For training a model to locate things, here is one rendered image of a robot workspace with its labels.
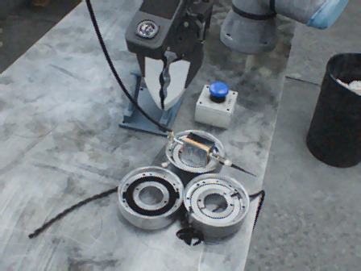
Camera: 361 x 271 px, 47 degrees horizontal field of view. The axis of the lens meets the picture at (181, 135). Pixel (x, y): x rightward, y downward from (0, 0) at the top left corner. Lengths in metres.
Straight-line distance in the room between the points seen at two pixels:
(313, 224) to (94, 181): 1.20
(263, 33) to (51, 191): 0.64
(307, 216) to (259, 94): 0.93
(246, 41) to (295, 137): 1.10
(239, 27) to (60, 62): 0.44
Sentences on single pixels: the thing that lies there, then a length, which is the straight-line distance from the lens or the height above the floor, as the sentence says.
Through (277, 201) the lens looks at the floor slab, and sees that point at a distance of 1.81.
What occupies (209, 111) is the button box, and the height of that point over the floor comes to 0.84.
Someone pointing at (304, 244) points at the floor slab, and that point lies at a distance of 1.72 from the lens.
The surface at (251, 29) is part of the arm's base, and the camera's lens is 1.07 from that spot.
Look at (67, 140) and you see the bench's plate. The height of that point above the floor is 0.80.
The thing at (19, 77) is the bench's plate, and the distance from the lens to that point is 0.99.
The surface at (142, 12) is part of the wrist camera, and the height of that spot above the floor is 1.14.
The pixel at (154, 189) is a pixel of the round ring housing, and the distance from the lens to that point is 0.69.
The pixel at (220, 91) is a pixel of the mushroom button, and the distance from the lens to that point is 0.82.
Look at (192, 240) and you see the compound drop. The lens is 0.66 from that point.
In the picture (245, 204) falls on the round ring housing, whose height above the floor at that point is 0.83.
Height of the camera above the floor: 1.36
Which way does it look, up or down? 43 degrees down
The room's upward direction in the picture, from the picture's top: 6 degrees clockwise
